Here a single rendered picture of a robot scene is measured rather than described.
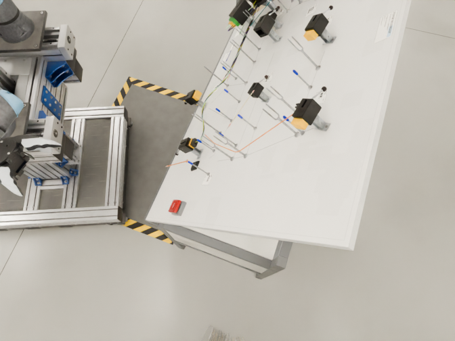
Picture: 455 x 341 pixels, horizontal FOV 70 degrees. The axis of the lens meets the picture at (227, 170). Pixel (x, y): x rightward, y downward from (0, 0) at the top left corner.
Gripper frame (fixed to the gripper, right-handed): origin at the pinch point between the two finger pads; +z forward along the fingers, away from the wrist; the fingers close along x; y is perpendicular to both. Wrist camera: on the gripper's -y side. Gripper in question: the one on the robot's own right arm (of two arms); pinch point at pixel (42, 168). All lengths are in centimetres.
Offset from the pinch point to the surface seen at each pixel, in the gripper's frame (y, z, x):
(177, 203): 43, 23, -19
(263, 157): 15, 47, -34
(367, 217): 146, 125, -98
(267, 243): 75, 61, -28
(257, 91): 15, 37, -58
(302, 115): -7, 53, -36
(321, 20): -6, 49, -74
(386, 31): -14, 66, -66
